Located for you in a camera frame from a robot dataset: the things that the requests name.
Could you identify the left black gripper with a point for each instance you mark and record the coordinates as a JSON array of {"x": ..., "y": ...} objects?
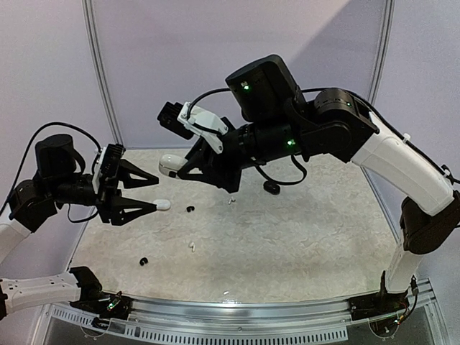
[{"x": 111, "y": 203}]

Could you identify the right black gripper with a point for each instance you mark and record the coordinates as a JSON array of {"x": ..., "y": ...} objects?
[{"x": 214, "y": 158}]

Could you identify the small white charging case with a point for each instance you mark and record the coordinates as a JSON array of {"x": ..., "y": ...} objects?
[{"x": 169, "y": 165}]

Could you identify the white oval charging case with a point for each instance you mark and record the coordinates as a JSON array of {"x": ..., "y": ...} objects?
[{"x": 162, "y": 204}]

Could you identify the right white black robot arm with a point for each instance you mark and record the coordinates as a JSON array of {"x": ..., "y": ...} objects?
[{"x": 280, "y": 122}]

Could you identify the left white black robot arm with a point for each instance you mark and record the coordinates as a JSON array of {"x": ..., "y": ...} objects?
[{"x": 61, "y": 180}]

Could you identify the black charging case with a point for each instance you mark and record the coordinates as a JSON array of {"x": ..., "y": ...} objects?
[{"x": 271, "y": 187}]

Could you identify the black earbud lower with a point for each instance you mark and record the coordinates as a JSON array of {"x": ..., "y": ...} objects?
[{"x": 143, "y": 261}]

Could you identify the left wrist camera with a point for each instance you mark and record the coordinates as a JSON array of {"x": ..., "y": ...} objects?
[{"x": 106, "y": 164}]

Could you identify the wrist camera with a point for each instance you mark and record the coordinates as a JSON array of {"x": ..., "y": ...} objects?
[
  {"x": 106, "y": 164},
  {"x": 200, "y": 122}
]

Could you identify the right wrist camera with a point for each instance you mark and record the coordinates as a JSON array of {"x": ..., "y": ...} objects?
[{"x": 200, "y": 122}]

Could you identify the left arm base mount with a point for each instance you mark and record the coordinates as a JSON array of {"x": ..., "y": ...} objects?
[{"x": 107, "y": 306}]

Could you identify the left aluminium frame post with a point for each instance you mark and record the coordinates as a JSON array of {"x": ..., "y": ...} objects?
[{"x": 100, "y": 71}]

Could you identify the aluminium frame post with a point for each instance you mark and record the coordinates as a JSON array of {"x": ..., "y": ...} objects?
[
  {"x": 100, "y": 71},
  {"x": 382, "y": 48}
]

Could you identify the aluminium front rail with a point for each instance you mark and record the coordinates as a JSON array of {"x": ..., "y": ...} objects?
[{"x": 329, "y": 321}]

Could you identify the right aluminium frame post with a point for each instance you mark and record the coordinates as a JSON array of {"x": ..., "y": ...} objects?
[{"x": 382, "y": 48}]

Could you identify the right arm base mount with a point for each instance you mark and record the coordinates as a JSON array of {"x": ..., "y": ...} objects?
[{"x": 378, "y": 304}]

